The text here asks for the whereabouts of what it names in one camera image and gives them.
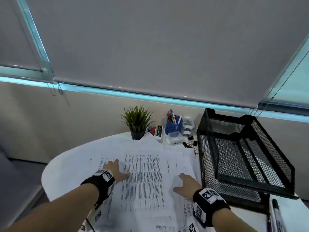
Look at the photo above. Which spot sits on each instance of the green and white pen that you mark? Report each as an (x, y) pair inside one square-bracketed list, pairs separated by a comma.
[(173, 118)]

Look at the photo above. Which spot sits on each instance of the small dark blue box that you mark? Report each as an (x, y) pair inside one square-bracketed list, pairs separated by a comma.
[(149, 129)]

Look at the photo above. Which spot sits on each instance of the glass window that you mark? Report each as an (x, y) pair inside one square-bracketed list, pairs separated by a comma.
[(144, 96)]

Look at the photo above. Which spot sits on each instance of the grey low cabinet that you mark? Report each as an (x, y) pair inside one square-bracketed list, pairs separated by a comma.
[(12, 190)]

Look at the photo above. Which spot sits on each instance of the black right wristband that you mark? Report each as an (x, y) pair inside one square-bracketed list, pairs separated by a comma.
[(217, 205)]

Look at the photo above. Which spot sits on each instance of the dark blue pen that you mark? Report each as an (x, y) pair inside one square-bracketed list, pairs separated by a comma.
[(268, 224)]

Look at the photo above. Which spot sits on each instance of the blue pen holder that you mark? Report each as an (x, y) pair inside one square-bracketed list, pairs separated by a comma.
[(172, 128)]

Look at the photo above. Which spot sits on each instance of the clear plastic lidded box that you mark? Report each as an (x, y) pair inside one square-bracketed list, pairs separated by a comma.
[(175, 138)]

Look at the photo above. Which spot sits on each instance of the cluster of black binder clips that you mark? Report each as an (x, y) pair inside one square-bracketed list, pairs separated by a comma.
[(189, 142)]

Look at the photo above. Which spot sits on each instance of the black marker pen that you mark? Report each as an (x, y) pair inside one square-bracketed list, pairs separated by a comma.
[(277, 215)]

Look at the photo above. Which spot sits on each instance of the potted green plant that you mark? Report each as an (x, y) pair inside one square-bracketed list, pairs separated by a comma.
[(137, 134)]

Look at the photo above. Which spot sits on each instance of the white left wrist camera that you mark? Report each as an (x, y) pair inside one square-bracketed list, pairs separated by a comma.
[(97, 216)]

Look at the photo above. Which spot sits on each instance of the person's right hand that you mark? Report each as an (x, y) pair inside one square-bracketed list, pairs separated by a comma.
[(188, 188)]

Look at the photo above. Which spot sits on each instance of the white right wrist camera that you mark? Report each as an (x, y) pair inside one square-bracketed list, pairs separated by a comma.
[(192, 228)]

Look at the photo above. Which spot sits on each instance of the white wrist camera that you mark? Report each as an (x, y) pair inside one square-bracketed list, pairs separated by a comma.
[(97, 216), (192, 228)]

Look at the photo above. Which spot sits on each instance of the person's left forearm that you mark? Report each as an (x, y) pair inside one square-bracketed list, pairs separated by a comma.
[(60, 210)]

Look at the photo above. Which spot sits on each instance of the black mesh paper tray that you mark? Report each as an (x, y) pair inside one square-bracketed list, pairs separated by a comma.
[(207, 154)]

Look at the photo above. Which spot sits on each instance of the wide grey roller blind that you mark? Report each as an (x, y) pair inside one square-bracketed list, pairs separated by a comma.
[(157, 45)]

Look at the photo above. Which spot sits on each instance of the person's right forearm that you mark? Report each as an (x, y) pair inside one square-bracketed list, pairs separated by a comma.
[(231, 222)]

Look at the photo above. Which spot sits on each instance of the white table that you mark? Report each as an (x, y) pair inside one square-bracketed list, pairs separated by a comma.
[(294, 212)]

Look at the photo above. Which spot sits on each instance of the red pen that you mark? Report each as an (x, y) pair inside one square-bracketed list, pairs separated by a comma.
[(169, 117)]

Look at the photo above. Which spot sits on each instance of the white box with dark label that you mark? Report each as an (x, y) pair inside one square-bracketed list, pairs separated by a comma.
[(158, 132)]

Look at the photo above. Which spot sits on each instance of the person's left hand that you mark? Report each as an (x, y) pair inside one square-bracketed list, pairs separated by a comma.
[(118, 172)]

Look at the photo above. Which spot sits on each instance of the pile of papers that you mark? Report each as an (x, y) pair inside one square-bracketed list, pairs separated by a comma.
[(144, 178)]

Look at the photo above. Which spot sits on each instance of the white tape dispenser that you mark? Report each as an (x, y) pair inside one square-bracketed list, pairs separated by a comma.
[(188, 125)]

